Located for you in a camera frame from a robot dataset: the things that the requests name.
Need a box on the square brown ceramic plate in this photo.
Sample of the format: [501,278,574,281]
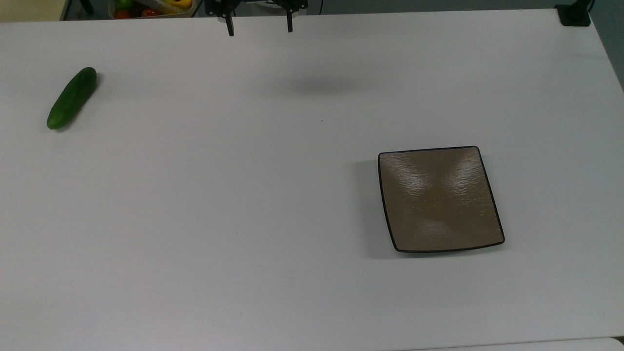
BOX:
[378,146,506,254]

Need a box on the green cucumber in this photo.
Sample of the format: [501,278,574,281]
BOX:
[46,67,98,131]

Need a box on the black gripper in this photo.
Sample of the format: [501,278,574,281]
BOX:
[204,0,309,37]

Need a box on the beige box of vegetables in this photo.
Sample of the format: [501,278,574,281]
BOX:
[108,0,195,20]

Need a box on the black clamp mount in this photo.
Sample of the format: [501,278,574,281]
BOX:
[554,0,596,27]

